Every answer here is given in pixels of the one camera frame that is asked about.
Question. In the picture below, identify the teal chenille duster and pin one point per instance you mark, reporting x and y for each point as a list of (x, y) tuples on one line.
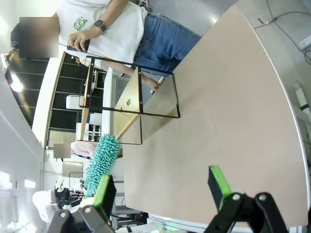
[(103, 157)]

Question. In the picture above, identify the person's right hand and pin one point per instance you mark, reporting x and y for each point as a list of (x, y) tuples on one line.
[(154, 82)]

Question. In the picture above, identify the white power strip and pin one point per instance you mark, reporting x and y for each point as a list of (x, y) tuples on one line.
[(305, 43)]

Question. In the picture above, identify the green-padded right gripper left finger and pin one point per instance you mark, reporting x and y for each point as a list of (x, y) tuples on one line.
[(103, 194)]

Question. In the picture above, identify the green-padded right gripper right finger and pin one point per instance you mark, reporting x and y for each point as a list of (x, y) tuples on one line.
[(218, 187)]

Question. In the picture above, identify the black smartphone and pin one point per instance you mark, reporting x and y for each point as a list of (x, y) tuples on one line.
[(85, 46)]

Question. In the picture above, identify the white marker with black cap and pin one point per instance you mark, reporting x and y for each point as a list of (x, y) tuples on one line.
[(156, 85)]

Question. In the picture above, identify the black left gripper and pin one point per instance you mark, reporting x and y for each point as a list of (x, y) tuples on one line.
[(65, 196)]

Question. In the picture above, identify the person's left forearm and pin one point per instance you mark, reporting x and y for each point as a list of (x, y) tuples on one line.
[(111, 13)]

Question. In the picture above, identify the person's right forearm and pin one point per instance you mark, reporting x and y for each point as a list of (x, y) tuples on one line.
[(126, 70)]

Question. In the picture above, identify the white table leg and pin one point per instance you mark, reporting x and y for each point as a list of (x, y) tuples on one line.
[(301, 97)]

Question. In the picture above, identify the round ceiling lamp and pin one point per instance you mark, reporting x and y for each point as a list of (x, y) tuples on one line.
[(16, 85)]

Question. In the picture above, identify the grey smartwatch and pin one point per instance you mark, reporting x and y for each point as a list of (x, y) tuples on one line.
[(100, 25)]

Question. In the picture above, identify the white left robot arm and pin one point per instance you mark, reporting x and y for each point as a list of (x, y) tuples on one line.
[(45, 206)]

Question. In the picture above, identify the pink cloth bundle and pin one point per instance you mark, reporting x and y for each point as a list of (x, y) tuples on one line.
[(83, 148)]

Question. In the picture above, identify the person's left hand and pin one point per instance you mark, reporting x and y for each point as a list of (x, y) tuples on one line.
[(80, 38)]

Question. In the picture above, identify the blue jeans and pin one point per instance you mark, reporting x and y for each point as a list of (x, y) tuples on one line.
[(165, 38)]

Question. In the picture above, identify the person in white shirt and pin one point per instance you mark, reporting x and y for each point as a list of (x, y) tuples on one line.
[(116, 34)]

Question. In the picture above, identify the black-framed wooden shelf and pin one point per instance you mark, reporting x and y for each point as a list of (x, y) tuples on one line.
[(132, 97)]

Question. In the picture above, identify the large black wall shelving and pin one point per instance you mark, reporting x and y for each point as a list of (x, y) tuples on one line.
[(63, 80)]

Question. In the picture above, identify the green paper scrap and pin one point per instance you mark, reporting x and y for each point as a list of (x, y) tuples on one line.
[(128, 102)]

